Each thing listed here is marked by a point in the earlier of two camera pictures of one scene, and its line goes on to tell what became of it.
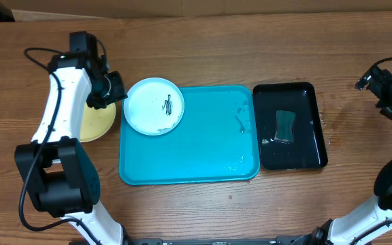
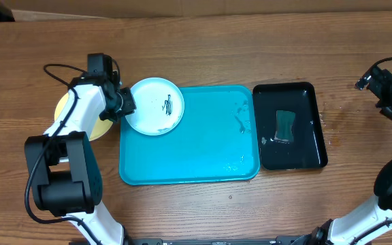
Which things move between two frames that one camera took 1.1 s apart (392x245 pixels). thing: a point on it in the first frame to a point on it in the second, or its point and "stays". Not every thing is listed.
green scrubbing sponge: [284, 126] stays
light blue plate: [154, 106] stays
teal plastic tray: [217, 139] stays
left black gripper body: [111, 89] to [124, 105]
